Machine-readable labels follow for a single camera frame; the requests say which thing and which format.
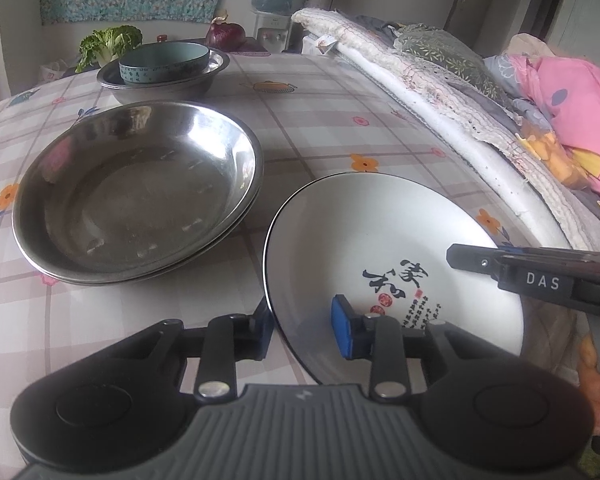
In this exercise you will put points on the white plastic bag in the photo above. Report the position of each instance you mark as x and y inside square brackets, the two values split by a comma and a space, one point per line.
[55, 71]

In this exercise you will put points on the napa cabbage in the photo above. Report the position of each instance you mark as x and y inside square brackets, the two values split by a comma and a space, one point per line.
[111, 42]

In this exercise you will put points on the white ceramic plate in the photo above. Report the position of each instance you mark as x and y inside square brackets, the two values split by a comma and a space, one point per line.
[405, 240]

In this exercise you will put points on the stainless steel plates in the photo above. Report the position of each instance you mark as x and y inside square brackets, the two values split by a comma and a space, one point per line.
[140, 190]

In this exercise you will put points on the white quilted blanket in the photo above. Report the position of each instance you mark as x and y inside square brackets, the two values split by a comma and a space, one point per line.
[430, 90]

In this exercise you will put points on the green ceramic bowl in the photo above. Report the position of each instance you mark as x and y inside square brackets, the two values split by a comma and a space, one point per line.
[165, 60]

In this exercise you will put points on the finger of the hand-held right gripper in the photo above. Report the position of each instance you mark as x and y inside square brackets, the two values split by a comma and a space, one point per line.
[472, 259]

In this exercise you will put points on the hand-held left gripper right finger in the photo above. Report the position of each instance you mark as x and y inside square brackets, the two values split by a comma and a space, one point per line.
[344, 327]

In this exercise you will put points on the red cabbage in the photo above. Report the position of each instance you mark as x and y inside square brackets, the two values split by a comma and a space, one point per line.
[226, 34]

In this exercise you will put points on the pink printed blanket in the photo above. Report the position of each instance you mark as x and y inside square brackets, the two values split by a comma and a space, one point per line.
[570, 105]

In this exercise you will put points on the large steel plate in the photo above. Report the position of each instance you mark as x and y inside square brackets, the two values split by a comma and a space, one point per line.
[252, 210]

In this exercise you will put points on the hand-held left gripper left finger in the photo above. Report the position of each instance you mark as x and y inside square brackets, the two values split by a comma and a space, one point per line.
[263, 330]

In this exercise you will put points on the small steel basin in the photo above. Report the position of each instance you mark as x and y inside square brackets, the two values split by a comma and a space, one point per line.
[180, 87]

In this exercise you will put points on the white water dispenser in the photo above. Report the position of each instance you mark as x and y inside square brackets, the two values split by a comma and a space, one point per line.
[272, 30]

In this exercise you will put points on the green leaf-print pillow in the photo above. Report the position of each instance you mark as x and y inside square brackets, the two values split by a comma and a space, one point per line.
[437, 55]

